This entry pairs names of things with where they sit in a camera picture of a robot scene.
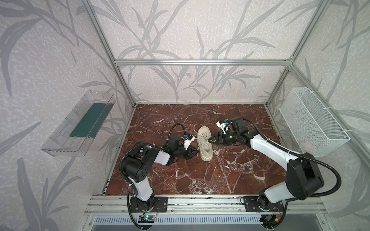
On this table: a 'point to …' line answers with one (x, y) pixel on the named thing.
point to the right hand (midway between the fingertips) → (212, 136)
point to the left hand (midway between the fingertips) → (197, 146)
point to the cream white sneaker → (205, 147)
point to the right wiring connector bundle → (270, 217)
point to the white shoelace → (202, 139)
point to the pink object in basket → (307, 146)
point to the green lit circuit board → (146, 219)
